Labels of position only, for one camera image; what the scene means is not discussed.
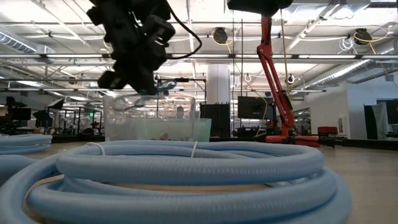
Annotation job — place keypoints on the red desk lamp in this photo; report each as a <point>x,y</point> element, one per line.
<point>280,105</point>

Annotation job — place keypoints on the clear plastic container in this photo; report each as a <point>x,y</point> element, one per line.
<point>130,127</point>

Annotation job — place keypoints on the black aluminium table frame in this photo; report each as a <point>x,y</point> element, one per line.
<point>357,143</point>

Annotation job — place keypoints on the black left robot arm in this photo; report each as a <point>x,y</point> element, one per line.
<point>124,15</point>

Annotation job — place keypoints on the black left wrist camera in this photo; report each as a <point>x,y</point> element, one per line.
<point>160,31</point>

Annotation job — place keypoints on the black partition panel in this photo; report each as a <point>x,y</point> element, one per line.
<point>217,119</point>

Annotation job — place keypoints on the teal translucent plastic bin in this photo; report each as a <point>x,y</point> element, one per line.
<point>203,130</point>

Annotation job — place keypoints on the dark curtain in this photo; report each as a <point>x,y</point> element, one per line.
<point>371,121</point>

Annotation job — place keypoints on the black wall screen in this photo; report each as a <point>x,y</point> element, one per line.
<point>253,109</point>

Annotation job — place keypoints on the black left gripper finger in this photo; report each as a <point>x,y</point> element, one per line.
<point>110,80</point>
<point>144,81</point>

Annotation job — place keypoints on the red chair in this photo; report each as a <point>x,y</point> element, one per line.
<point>327,130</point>

